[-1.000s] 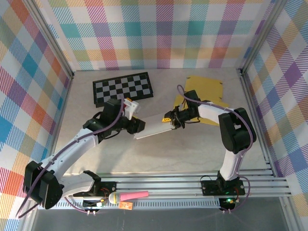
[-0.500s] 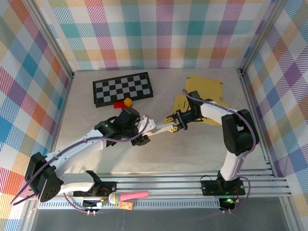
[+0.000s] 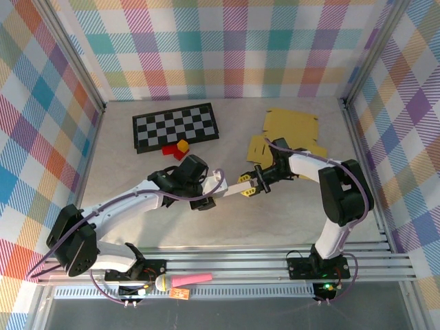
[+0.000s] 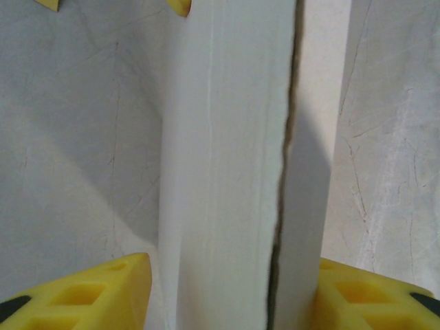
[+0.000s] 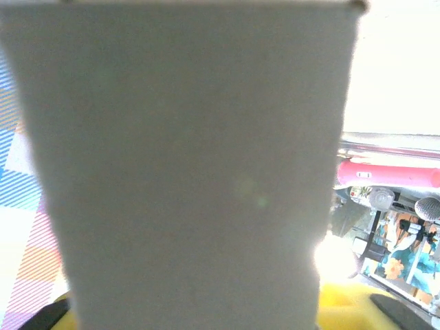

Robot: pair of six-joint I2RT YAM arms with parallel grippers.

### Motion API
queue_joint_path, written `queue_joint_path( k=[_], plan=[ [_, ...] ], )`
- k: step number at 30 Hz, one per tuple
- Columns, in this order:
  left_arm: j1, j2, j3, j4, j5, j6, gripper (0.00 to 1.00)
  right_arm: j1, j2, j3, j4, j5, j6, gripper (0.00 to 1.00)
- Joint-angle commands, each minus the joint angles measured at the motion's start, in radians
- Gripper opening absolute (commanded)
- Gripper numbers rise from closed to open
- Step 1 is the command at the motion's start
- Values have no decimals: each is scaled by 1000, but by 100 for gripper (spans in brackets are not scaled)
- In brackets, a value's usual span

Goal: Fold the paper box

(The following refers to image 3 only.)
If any yellow paper box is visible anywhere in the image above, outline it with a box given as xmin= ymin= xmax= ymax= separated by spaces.
xmin=246 ymin=107 xmax=328 ymax=180

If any black folding chessboard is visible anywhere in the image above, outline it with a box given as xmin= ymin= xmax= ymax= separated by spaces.
xmin=132 ymin=102 xmax=220 ymax=155

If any black controller board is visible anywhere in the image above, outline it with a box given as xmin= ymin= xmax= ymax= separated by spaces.
xmin=118 ymin=283 xmax=152 ymax=297
xmin=313 ymin=281 xmax=338 ymax=300

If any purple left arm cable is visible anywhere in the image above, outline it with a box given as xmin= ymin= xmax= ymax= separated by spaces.
xmin=26 ymin=170 xmax=227 ymax=307

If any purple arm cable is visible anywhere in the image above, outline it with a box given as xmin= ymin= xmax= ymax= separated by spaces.
xmin=26 ymin=170 xmax=227 ymax=307
xmin=265 ymin=137 xmax=367 ymax=305

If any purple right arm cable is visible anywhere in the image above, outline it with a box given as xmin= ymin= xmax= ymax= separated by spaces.
xmin=265 ymin=137 xmax=367 ymax=305

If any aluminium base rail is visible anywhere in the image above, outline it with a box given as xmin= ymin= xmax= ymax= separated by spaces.
xmin=37 ymin=242 xmax=417 ymax=286

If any aluminium side rail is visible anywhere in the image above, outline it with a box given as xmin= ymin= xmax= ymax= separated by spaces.
xmin=340 ymin=99 xmax=396 ymax=254
xmin=61 ymin=104 xmax=107 ymax=257

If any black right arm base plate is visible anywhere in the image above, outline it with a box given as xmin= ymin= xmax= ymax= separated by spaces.
xmin=287 ymin=253 xmax=351 ymax=280

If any slotted grey cable duct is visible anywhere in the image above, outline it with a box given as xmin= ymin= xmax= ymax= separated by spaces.
xmin=54 ymin=287 xmax=319 ymax=300

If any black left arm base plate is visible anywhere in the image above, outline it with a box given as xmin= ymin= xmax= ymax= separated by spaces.
xmin=104 ymin=259 xmax=168 ymax=281

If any pink handled microphone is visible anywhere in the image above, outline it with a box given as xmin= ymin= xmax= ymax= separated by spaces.
xmin=154 ymin=272 xmax=214 ymax=292

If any aluminium frame post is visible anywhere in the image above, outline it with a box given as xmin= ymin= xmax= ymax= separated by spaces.
xmin=34 ymin=0 xmax=107 ymax=113
xmin=342 ymin=0 xmax=413 ymax=107

